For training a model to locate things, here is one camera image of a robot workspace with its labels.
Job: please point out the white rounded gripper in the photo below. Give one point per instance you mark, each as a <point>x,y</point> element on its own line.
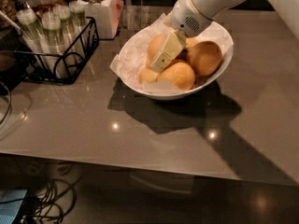
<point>188,18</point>

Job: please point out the large orange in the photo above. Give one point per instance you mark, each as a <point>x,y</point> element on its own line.
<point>153,48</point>

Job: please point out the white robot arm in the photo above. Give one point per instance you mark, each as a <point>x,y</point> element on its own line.
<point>286,9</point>

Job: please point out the orange at bowl back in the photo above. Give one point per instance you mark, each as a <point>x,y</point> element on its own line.
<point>191,42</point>

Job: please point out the orange at bowl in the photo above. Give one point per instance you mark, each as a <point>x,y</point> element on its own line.
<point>205,57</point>
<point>180,74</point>
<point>191,42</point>

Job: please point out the orange at bowl front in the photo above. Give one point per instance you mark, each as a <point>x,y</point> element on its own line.
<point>180,74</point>

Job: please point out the orange at bowl right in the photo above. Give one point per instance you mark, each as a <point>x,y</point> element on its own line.
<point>205,57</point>

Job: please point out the white oval ceramic bowl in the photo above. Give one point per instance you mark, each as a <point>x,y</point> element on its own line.
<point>205,58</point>

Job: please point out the small orange front left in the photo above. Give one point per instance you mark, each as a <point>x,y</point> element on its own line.
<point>147,75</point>

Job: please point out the white lidded canister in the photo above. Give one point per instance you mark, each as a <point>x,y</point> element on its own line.
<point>107,14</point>

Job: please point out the clear plastic cup stack right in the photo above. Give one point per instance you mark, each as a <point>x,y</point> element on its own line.
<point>77,13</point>

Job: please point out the clear plastic cup stack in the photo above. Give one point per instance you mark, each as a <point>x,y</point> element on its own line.
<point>63,13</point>
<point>32,33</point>
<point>77,13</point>
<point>54,44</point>

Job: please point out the clear plastic cup stack back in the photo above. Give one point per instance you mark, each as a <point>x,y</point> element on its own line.
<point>63,13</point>

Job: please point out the clear plastic cup stack middle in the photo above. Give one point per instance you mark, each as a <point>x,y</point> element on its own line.
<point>54,44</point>

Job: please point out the clear plastic cup stack left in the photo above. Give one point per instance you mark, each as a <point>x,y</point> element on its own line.
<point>32,33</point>

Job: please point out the blue box under table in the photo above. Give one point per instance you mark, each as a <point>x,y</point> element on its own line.
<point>11,202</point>

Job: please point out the black wire basket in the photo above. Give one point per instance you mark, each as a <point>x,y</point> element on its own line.
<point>33,72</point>

